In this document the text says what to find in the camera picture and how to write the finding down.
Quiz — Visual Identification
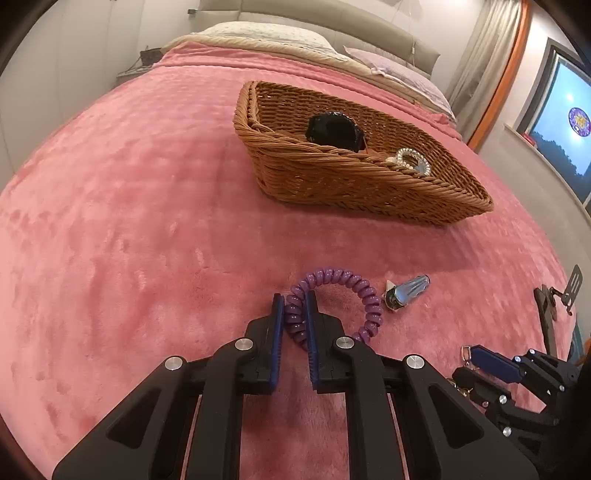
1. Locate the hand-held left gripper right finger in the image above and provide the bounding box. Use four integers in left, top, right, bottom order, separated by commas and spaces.
305, 291, 540, 480

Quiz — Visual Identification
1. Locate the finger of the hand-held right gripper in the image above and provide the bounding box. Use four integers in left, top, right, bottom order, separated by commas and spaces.
471, 345, 581, 394
451, 367, 562, 470

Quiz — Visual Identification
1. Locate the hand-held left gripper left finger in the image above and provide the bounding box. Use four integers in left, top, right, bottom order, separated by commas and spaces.
52, 293, 287, 480

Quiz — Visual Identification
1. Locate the gold square earring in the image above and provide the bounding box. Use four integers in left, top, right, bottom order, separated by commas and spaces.
449, 345, 476, 400

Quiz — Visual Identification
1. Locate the purple spiral hair tie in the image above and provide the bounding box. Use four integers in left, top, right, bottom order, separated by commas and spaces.
283, 267, 384, 346

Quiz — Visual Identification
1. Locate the brown wicker basket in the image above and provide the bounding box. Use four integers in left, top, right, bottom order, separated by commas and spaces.
233, 80, 495, 227

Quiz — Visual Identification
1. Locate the black glossy hair tie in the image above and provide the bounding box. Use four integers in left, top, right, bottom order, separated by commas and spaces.
305, 112, 368, 154

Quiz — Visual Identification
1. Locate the black phone stand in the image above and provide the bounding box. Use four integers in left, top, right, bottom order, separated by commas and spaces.
533, 265, 591, 361

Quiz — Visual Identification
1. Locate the silver hair clip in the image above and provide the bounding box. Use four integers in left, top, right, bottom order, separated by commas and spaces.
385, 274, 432, 313

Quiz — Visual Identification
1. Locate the pink plush blanket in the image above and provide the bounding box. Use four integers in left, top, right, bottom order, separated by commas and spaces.
0, 46, 583, 480

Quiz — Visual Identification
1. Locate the window sill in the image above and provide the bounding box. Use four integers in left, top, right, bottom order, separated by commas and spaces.
503, 124, 591, 209

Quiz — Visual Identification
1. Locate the dark framed window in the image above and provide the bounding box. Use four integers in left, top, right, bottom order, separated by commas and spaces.
516, 39, 591, 209

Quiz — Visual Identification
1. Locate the round purple window sticker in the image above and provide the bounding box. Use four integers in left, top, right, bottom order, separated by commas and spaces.
568, 107, 591, 137

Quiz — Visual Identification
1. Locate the lilac floral pillow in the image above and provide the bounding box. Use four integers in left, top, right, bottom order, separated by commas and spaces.
344, 46, 456, 121

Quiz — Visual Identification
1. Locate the orange curtain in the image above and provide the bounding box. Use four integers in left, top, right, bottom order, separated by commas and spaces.
466, 0, 533, 149

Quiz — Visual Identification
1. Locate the beige quilt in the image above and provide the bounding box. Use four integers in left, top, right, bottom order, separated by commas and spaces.
161, 33, 459, 126

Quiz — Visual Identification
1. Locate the white nightstand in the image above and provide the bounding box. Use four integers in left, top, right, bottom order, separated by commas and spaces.
115, 60, 160, 80

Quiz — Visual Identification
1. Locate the white floral pillow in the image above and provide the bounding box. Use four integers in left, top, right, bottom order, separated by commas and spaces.
198, 21, 341, 54

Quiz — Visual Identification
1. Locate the beige curtain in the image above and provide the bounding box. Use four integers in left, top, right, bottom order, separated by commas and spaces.
445, 0, 522, 125

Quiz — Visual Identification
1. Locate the beige padded headboard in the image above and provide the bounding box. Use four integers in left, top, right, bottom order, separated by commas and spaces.
187, 0, 440, 77

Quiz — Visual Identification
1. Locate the white cable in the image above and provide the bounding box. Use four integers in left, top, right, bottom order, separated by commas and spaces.
405, 0, 419, 59

